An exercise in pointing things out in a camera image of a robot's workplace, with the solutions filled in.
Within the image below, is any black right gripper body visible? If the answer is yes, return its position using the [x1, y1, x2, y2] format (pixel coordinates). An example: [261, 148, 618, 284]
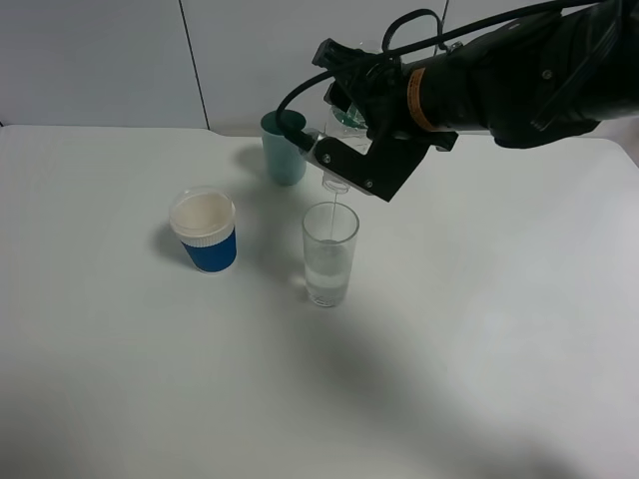
[345, 58, 429, 140]

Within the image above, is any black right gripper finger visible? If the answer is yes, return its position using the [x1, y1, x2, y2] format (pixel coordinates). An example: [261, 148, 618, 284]
[312, 38, 369, 75]
[393, 127, 458, 153]

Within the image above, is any clear green labelled water bottle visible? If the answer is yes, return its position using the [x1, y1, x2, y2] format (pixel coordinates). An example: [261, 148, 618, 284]
[319, 39, 395, 197]

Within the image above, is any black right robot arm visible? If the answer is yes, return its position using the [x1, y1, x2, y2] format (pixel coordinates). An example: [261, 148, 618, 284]
[337, 1, 638, 149]

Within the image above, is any teal plastic cup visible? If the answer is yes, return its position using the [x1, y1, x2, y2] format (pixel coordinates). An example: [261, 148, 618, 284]
[261, 111, 307, 187]

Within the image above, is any blue sleeved paper cup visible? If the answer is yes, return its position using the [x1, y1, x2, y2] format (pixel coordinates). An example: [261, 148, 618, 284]
[169, 187, 238, 273]

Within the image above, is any clear tall drinking glass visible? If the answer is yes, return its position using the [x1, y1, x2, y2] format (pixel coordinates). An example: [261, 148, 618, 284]
[302, 201, 360, 307]

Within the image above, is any black camera cable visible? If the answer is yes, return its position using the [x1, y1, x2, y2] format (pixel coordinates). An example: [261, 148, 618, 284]
[275, 0, 610, 151]

